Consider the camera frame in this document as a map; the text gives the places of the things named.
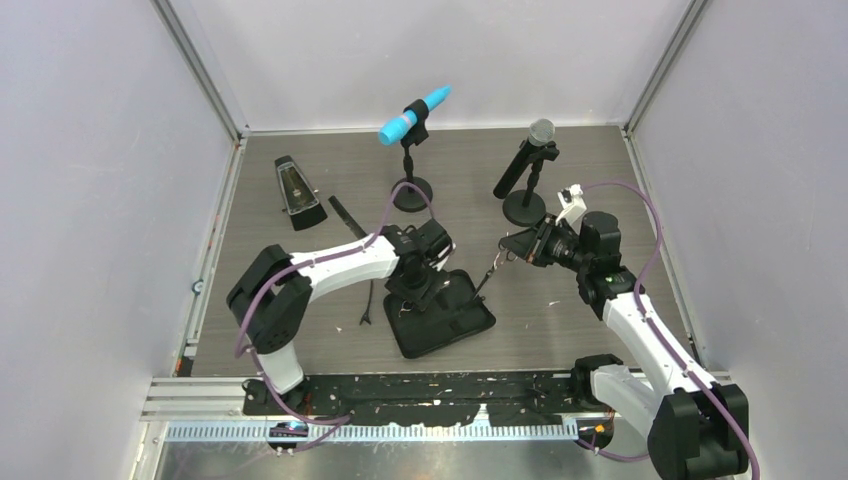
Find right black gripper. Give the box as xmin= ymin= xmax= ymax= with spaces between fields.
xmin=502 ymin=213 xmax=592 ymax=274

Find silver scissors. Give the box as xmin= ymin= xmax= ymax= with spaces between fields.
xmin=472 ymin=250 xmax=507 ymax=299

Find black zip tool case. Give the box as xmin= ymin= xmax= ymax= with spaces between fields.
xmin=383 ymin=269 xmax=496 ymax=359

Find black hair clip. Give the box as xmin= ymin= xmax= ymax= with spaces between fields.
xmin=359 ymin=282 xmax=374 ymax=325

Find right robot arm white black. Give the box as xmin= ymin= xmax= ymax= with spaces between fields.
xmin=499 ymin=212 xmax=754 ymax=479

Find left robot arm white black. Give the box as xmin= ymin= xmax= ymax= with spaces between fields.
xmin=226 ymin=219 xmax=456 ymax=414

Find right black microphone stand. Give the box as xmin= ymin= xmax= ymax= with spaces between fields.
xmin=502 ymin=141 xmax=560 ymax=227

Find black microphone stand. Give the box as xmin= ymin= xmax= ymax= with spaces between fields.
xmin=502 ymin=141 xmax=560 ymax=227
xmin=392 ymin=99 xmax=433 ymax=213

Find left black microphone stand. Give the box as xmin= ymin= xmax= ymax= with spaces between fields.
xmin=392 ymin=99 xmax=433 ymax=213

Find black comb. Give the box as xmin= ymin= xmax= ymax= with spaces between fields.
xmin=328 ymin=195 xmax=368 ymax=240

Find black silver microphone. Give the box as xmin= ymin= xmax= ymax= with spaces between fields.
xmin=493 ymin=119 xmax=559 ymax=199

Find black metronome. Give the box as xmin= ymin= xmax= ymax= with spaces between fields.
xmin=274 ymin=155 xmax=328 ymax=231

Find blue microphone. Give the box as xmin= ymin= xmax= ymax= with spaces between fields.
xmin=377 ymin=85 xmax=452 ymax=146

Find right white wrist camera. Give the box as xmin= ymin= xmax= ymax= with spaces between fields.
xmin=556 ymin=184 xmax=587 ymax=227

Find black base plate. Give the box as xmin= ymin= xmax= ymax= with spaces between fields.
xmin=241 ymin=371 xmax=614 ymax=427

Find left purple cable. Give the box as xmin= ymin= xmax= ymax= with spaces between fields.
xmin=233 ymin=180 xmax=439 ymax=455

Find aluminium rail front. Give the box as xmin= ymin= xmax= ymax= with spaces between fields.
xmin=142 ymin=377 xmax=601 ymax=442

